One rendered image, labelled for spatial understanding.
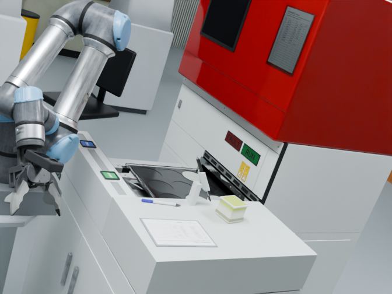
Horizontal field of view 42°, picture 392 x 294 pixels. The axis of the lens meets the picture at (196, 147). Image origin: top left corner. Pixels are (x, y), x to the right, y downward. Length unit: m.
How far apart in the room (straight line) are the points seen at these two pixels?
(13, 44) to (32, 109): 2.32
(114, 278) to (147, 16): 4.25
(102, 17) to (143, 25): 3.90
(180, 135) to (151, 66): 3.25
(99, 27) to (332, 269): 1.59
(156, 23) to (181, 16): 5.69
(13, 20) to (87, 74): 2.08
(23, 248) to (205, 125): 1.32
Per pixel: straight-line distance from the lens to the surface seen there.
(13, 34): 3.72
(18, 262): 2.95
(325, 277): 2.58
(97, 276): 1.76
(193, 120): 2.43
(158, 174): 2.10
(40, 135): 1.42
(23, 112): 1.43
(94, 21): 1.69
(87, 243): 1.84
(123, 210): 1.61
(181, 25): 11.39
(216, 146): 2.26
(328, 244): 2.44
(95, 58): 1.66
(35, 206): 1.74
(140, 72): 5.69
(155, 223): 1.58
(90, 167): 1.85
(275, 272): 1.71
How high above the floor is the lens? 1.71
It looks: 18 degrees down
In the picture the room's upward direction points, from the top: 19 degrees clockwise
